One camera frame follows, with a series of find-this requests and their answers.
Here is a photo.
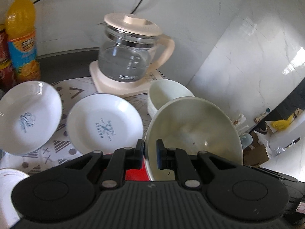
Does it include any large white ceramic bowl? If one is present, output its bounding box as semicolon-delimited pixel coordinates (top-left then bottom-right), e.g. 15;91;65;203
144;97;243;181

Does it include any white plate bakery print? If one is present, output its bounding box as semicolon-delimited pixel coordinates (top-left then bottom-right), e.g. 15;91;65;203
66;94;144;154

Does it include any white plate sweet print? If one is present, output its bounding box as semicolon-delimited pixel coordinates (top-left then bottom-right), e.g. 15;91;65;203
1;81;62;155

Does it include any red object under bowl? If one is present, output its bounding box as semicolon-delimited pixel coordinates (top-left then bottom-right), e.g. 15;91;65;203
125;161;149;181

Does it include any patterned white table mat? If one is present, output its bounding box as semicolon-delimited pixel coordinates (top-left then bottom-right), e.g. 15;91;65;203
0;76;158;176

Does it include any small white ceramic bowl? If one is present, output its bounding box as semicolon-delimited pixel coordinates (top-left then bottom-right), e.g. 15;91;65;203
147;79;194;118

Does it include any striped tasselled cloth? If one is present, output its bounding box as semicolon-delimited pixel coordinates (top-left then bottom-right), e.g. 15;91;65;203
145;70;167;83

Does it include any white plate red rim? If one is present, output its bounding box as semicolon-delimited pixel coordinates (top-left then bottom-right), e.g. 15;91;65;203
0;168;29;229

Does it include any glass kettle beige lid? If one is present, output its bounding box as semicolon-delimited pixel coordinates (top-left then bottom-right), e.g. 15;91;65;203
98;12;175;83

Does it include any red soda can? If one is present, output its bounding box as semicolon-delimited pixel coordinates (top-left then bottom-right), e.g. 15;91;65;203
0;24;16;92

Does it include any orange juice bottle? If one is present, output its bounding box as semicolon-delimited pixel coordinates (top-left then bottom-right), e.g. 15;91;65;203
5;0;41;83

